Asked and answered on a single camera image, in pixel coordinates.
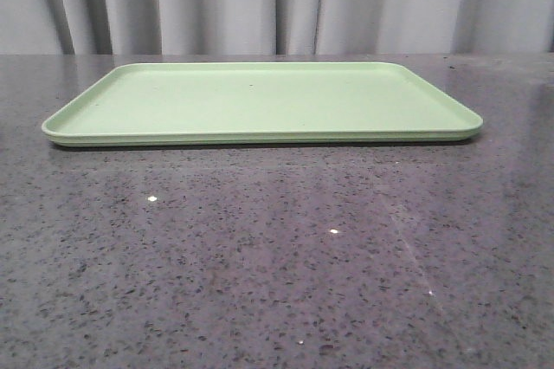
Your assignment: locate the light green rectangular tray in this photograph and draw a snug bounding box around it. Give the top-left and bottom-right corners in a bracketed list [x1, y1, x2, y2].
[42, 61, 483, 147]

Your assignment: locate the grey pleated curtain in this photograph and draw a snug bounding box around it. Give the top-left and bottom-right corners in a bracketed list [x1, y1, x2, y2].
[1, 0, 553, 55]

